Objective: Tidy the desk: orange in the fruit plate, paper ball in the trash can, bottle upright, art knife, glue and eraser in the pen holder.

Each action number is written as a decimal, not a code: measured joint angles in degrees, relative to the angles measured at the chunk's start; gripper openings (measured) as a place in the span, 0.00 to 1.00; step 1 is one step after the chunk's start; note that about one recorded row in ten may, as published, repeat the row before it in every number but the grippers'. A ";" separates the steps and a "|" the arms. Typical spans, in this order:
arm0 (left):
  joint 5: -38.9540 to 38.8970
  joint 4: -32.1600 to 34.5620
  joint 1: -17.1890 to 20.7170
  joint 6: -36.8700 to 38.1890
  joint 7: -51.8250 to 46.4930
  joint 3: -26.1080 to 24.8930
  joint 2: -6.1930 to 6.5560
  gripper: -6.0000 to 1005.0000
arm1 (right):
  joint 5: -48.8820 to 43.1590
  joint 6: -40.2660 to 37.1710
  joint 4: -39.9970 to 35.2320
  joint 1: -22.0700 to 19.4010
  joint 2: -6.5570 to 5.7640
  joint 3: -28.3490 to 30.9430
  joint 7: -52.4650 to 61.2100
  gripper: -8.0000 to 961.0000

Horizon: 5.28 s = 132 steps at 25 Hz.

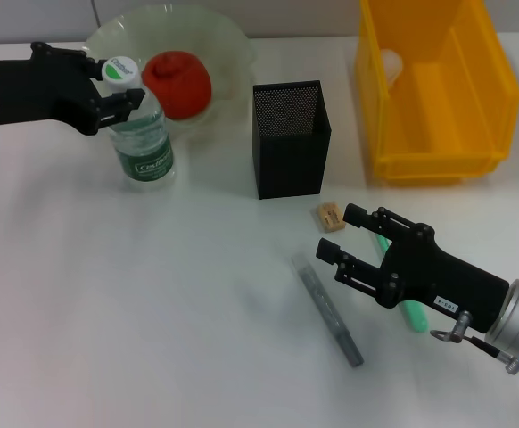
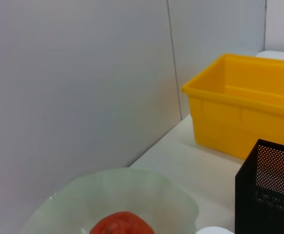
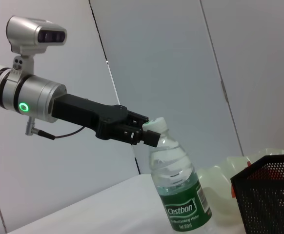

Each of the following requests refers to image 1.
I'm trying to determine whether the yellow plastic storage bin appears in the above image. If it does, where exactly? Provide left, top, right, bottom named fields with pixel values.
left=353, top=0, right=519, bottom=186

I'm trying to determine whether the pale green glass fruit plate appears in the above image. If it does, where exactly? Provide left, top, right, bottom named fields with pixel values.
left=83, top=4, right=257, bottom=144

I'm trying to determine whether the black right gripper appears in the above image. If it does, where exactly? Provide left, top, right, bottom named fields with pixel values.
left=315, top=202, right=510, bottom=334

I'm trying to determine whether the red tomato-like fruit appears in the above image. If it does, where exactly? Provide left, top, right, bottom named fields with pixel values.
left=141, top=50, right=213, bottom=121

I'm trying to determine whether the mint green pen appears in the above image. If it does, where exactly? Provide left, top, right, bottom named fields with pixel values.
left=374, top=234, right=428, bottom=334

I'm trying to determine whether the gray marker pen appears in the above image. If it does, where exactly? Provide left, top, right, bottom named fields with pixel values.
left=288, top=252, right=365, bottom=369

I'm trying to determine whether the black mesh pen holder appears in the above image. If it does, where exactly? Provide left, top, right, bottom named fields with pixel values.
left=252, top=79, right=334, bottom=201

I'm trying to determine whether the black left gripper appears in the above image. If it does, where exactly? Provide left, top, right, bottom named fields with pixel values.
left=0, top=41, right=147, bottom=137

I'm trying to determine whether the right gripper cable with plugs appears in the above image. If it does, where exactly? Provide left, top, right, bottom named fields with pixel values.
left=429, top=310, right=519, bottom=376

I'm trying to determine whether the beige eraser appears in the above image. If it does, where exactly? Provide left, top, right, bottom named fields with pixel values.
left=316, top=202, right=347, bottom=233

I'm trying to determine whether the clear green-label water bottle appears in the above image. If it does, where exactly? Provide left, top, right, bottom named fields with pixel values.
left=101, top=56, right=176, bottom=193

